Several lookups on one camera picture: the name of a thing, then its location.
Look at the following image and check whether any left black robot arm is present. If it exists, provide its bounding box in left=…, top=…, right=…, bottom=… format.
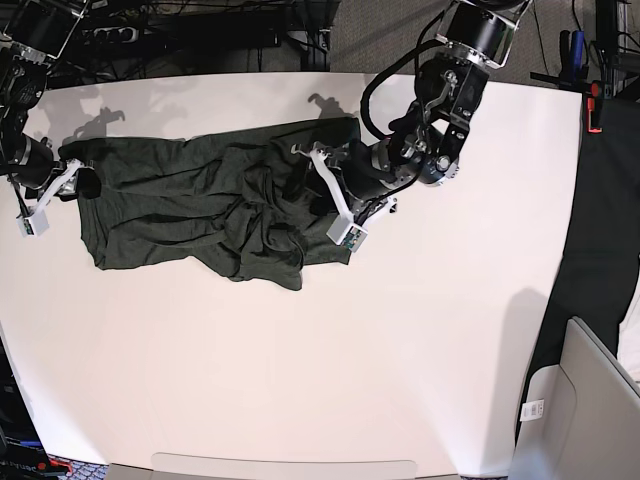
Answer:
left=291, top=1, right=529, bottom=251

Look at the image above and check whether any red clamp lower left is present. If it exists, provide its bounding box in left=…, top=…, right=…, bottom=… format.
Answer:
left=36, top=458, right=73, bottom=476

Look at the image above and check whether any blue handled clamp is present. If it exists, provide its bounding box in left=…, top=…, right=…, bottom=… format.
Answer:
left=558, top=30, right=588, bottom=91

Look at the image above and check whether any white barcode label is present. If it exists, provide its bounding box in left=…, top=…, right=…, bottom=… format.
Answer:
left=519, top=399, right=545, bottom=422

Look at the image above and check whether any red black table clamp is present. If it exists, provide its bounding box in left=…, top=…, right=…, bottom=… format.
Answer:
left=586, top=80, right=611, bottom=134

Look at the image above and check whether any black box under table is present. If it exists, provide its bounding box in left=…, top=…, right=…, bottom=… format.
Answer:
left=193, top=14, right=282, bottom=50

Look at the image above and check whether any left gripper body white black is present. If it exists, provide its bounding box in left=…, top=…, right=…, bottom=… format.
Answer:
left=291, top=142, right=397, bottom=253

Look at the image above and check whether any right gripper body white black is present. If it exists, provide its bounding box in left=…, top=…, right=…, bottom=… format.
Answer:
left=16, top=159, right=91, bottom=238

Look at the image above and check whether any dark green long-sleeve shirt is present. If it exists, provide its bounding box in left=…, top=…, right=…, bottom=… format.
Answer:
left=59, top=117, right=360, bottom=291

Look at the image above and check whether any beige plastic bin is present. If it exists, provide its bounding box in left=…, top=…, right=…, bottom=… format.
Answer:
left=508, top=317, right=639, bottom=479

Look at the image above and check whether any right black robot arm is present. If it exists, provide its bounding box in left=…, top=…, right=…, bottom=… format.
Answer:
left=1, top=1, right=101, bottom=237

